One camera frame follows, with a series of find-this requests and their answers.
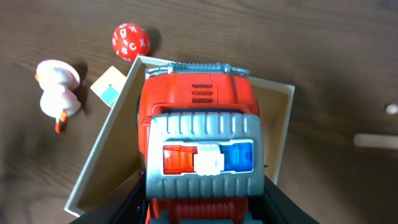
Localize wooden rattle drum toy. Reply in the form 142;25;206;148
353;103;398;151

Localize red toy truck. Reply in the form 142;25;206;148
137;62;264;223

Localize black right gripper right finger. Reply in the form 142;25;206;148
248;176;319;224

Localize white pink duck toy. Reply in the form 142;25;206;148
35;60;81;133

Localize red lettered ball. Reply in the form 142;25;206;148
112;23;150;62

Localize multicolour puzzle cube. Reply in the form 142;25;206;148
90;66;126;108

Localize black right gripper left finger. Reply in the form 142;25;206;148
70;170;148;224

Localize white cardboard box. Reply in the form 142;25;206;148
64;56;295;217

